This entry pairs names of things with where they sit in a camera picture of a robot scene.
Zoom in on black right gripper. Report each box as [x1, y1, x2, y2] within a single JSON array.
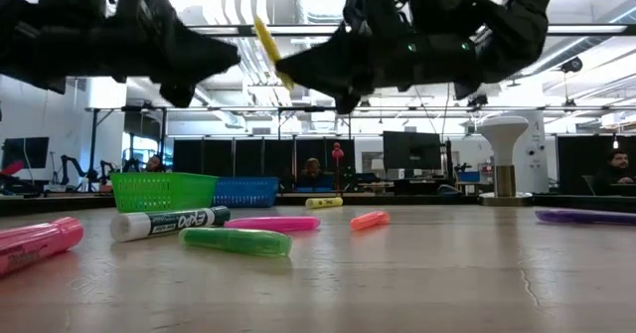
[[275, 24, 481, 115]]

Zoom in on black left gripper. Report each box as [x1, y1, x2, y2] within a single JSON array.
[[64, 17, 241, 108]]

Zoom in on slim yellow highlighter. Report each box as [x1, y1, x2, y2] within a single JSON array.
[[252, 15, 296, 92]]

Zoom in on orange highlighter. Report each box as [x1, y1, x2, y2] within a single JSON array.
[[349, 210, 392, 233]]

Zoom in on green highlighter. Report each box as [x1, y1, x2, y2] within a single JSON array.
[[178, 227, 294, 258]]

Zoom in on red balloon figure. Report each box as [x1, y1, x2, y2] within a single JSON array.
[[331, 141, 346, 195]]

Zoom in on black partition row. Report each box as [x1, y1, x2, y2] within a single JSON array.
[[172, 137, 357, 191]]

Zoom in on person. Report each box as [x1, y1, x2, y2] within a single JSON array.
[[593, 148, 636, 198], [144, 153, 168, 174], [300, 157, 324, 190]]

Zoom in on black computer monitor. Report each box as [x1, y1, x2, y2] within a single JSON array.
[[382, 130, 443, 171], [1, 136, 51, 171]]

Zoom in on green plastic basket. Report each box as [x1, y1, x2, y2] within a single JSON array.
[[109, 171, 220, 214]]

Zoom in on blue plastic basket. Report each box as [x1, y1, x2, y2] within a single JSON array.
[[213, 176, 280, 209]]

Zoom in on background robot arms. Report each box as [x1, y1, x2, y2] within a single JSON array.
[[58, 154, 143, 189]]

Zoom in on green Expo marker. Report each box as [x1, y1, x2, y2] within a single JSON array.
[[109, 205, 232, 244]]

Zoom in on white mushroom lamp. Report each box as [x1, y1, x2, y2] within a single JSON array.
[[476, 115, 535, 208]]

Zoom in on white round column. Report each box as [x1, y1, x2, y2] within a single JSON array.
[[514, 109, 551, 194]]

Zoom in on pink Sharpie highlighter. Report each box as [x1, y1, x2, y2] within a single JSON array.
[[0, 216, 85, 278]]

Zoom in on black overhead beam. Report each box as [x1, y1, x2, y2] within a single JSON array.
[[186, 23, 636, 38]]

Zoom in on slim purple highlighter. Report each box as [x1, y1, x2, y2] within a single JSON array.
[[535, 208, 636, 227]]

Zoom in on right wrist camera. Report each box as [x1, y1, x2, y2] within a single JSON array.
[[342, 0, 398, 31]]

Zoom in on black ceiling camera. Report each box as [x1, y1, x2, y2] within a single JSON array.
[[559, 56, 583, 74]]

